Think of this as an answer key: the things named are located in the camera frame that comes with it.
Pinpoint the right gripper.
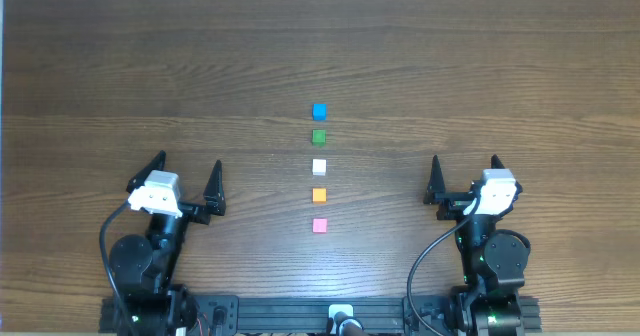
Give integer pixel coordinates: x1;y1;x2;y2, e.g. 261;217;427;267
423;154;524;222

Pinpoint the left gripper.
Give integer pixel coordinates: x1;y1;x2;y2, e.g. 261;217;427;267
125;149;227;226

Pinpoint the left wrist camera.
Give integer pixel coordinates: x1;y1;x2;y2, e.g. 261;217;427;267
127;169;184;219

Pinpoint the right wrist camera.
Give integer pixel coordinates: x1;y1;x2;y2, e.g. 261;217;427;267
462;168;519;217

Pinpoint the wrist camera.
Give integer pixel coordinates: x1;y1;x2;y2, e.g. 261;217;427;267
127;169;184;219
462;168;519;217

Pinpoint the mounting rail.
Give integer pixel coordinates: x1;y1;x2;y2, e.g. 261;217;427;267
98;294;542;336

